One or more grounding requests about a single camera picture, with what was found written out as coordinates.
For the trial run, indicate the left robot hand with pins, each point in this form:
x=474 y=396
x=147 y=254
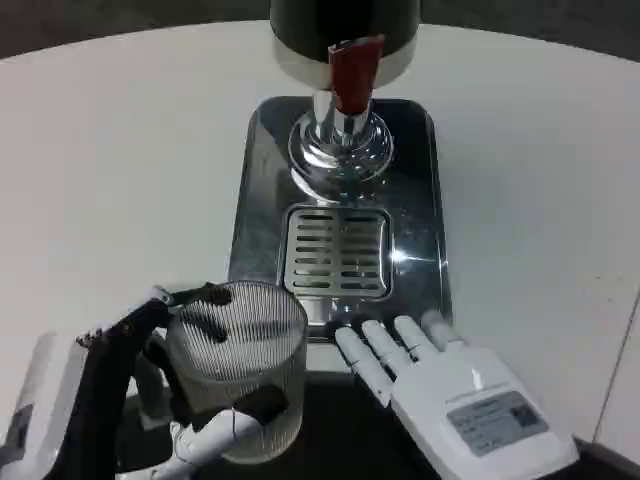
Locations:
x=100 y=370

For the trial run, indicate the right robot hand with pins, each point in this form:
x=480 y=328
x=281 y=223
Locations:
x=465 y=400

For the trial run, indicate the clear ribbed glass cup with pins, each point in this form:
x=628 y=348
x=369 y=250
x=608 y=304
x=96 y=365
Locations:
x=245 y=370

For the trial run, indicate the slotted steel drain grid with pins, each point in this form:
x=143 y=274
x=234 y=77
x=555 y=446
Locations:
x=336 y=251

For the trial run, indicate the steel drip tray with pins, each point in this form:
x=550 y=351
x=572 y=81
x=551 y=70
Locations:
x=340 y=215

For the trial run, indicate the drink dispenser with steel base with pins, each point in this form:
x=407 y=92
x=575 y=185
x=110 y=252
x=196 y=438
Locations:
x=340 y=75

